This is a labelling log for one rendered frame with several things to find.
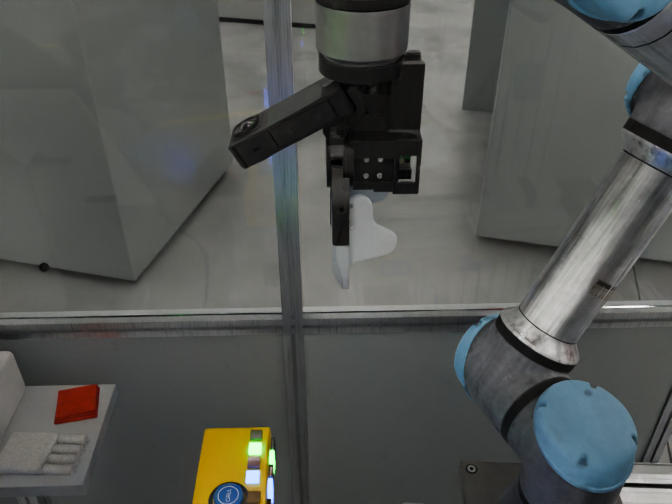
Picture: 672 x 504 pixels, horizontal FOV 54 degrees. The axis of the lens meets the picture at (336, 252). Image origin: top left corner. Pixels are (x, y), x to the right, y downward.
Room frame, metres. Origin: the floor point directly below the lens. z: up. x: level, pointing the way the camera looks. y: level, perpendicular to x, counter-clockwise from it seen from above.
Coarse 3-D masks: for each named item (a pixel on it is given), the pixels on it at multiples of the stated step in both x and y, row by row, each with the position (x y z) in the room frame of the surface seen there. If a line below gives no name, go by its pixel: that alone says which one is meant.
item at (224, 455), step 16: (208, 432) 0.64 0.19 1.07; (224, 432) 0.64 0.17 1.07; (240, 432) 0.64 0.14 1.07; (208, 448) 0.61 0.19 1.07; (224, 448) 0.61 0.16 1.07; (240, 448) 0.61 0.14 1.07; (208, 464) 0.59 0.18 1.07; (224, 464) 0.59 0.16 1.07; (240, 464) 0.59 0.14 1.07; (208, 480) 0.56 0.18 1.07; (224, 480) 0.56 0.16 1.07; (240, 480) 0.56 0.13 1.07; (208, 496) 0.53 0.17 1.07
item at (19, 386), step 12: (0, 360) 0.90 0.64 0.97; (12, 360) 0.91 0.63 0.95; (0, 372) 0.87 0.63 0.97; (12, 372) 0.90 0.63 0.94; (0, 384) 0.85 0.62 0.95; (12, 384) 0.88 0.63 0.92; (24, 384) 0.92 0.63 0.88; (0, 396) 0.84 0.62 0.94; (12, 396) 0.87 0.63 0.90; (0, 408) 0.82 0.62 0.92; (12, 408) 0.86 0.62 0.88; (0, 420) 0.81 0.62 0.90; (0, 432) 0.80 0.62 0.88
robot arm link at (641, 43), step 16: (560, 0) 0.44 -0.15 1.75; (576, 0) 0.42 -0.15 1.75; (592, 0) 0.40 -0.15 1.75; (608, 0) 0.40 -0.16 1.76; (624, 0) 0.40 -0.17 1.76; (640, 0) 0.40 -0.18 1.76; (656, 0) 0.41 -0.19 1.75; (592, 16) 0.42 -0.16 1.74; (608, 16) 0.40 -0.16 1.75; (624, 16) 0.40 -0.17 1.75; (640, 16) 0.41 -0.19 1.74; (656, 16) 0.44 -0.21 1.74; (608, 32) 0.46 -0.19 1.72; (624, 32) 0.45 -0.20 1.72; (640, 32) 0.45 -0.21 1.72; (656, 32) 0.45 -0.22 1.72; (624, 48) 0.47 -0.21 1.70; (640, 48) 0.46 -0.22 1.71; (656, 48) 0.46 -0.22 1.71; (656, 64) 0.47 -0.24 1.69
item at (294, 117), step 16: (320, 80) 0.55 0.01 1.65; (304, 96) 0.53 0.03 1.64; (320, 96) 0.51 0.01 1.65; (336, 96) 0.51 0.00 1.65; (272, 112) 0.53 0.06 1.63; (288, 112) 0.51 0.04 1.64; (304, 112) 0.51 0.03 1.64; (320, 112) 0.51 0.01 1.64; (336, 112) 0.51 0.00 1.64; (352, 112) 0.51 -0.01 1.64; (240, 128) 0.52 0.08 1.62; (256, 128) 0.51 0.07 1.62; (272, 128) 0.51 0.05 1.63; (288, 128) 0.51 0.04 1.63; (304, 128) 0.51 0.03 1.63; (320, 128) 0.51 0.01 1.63; (240, 144) 0.51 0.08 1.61; (256, 144) 0.51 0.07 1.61; (272, 144) 0.51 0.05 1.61; (288, 144) 0.51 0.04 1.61; (240, 160) 0.51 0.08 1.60; (256, 160) 0.51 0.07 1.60
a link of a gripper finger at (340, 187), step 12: (336, 168) 0.49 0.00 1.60; (336, 180) 0.49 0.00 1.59; (348, 180) 0.49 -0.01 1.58; (336, 192) 0.48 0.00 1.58; (348, 192) 0.48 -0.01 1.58; (336, 204) 0.48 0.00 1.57; (348, 204) 0.49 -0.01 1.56; (336, 216) 0.48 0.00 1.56; (348, 216) 0.49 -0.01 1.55; (336, 228) 0.48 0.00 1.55; (348, 228) 0.48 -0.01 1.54; (336, 240) 0.48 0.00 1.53; (348, 240) 0.48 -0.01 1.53
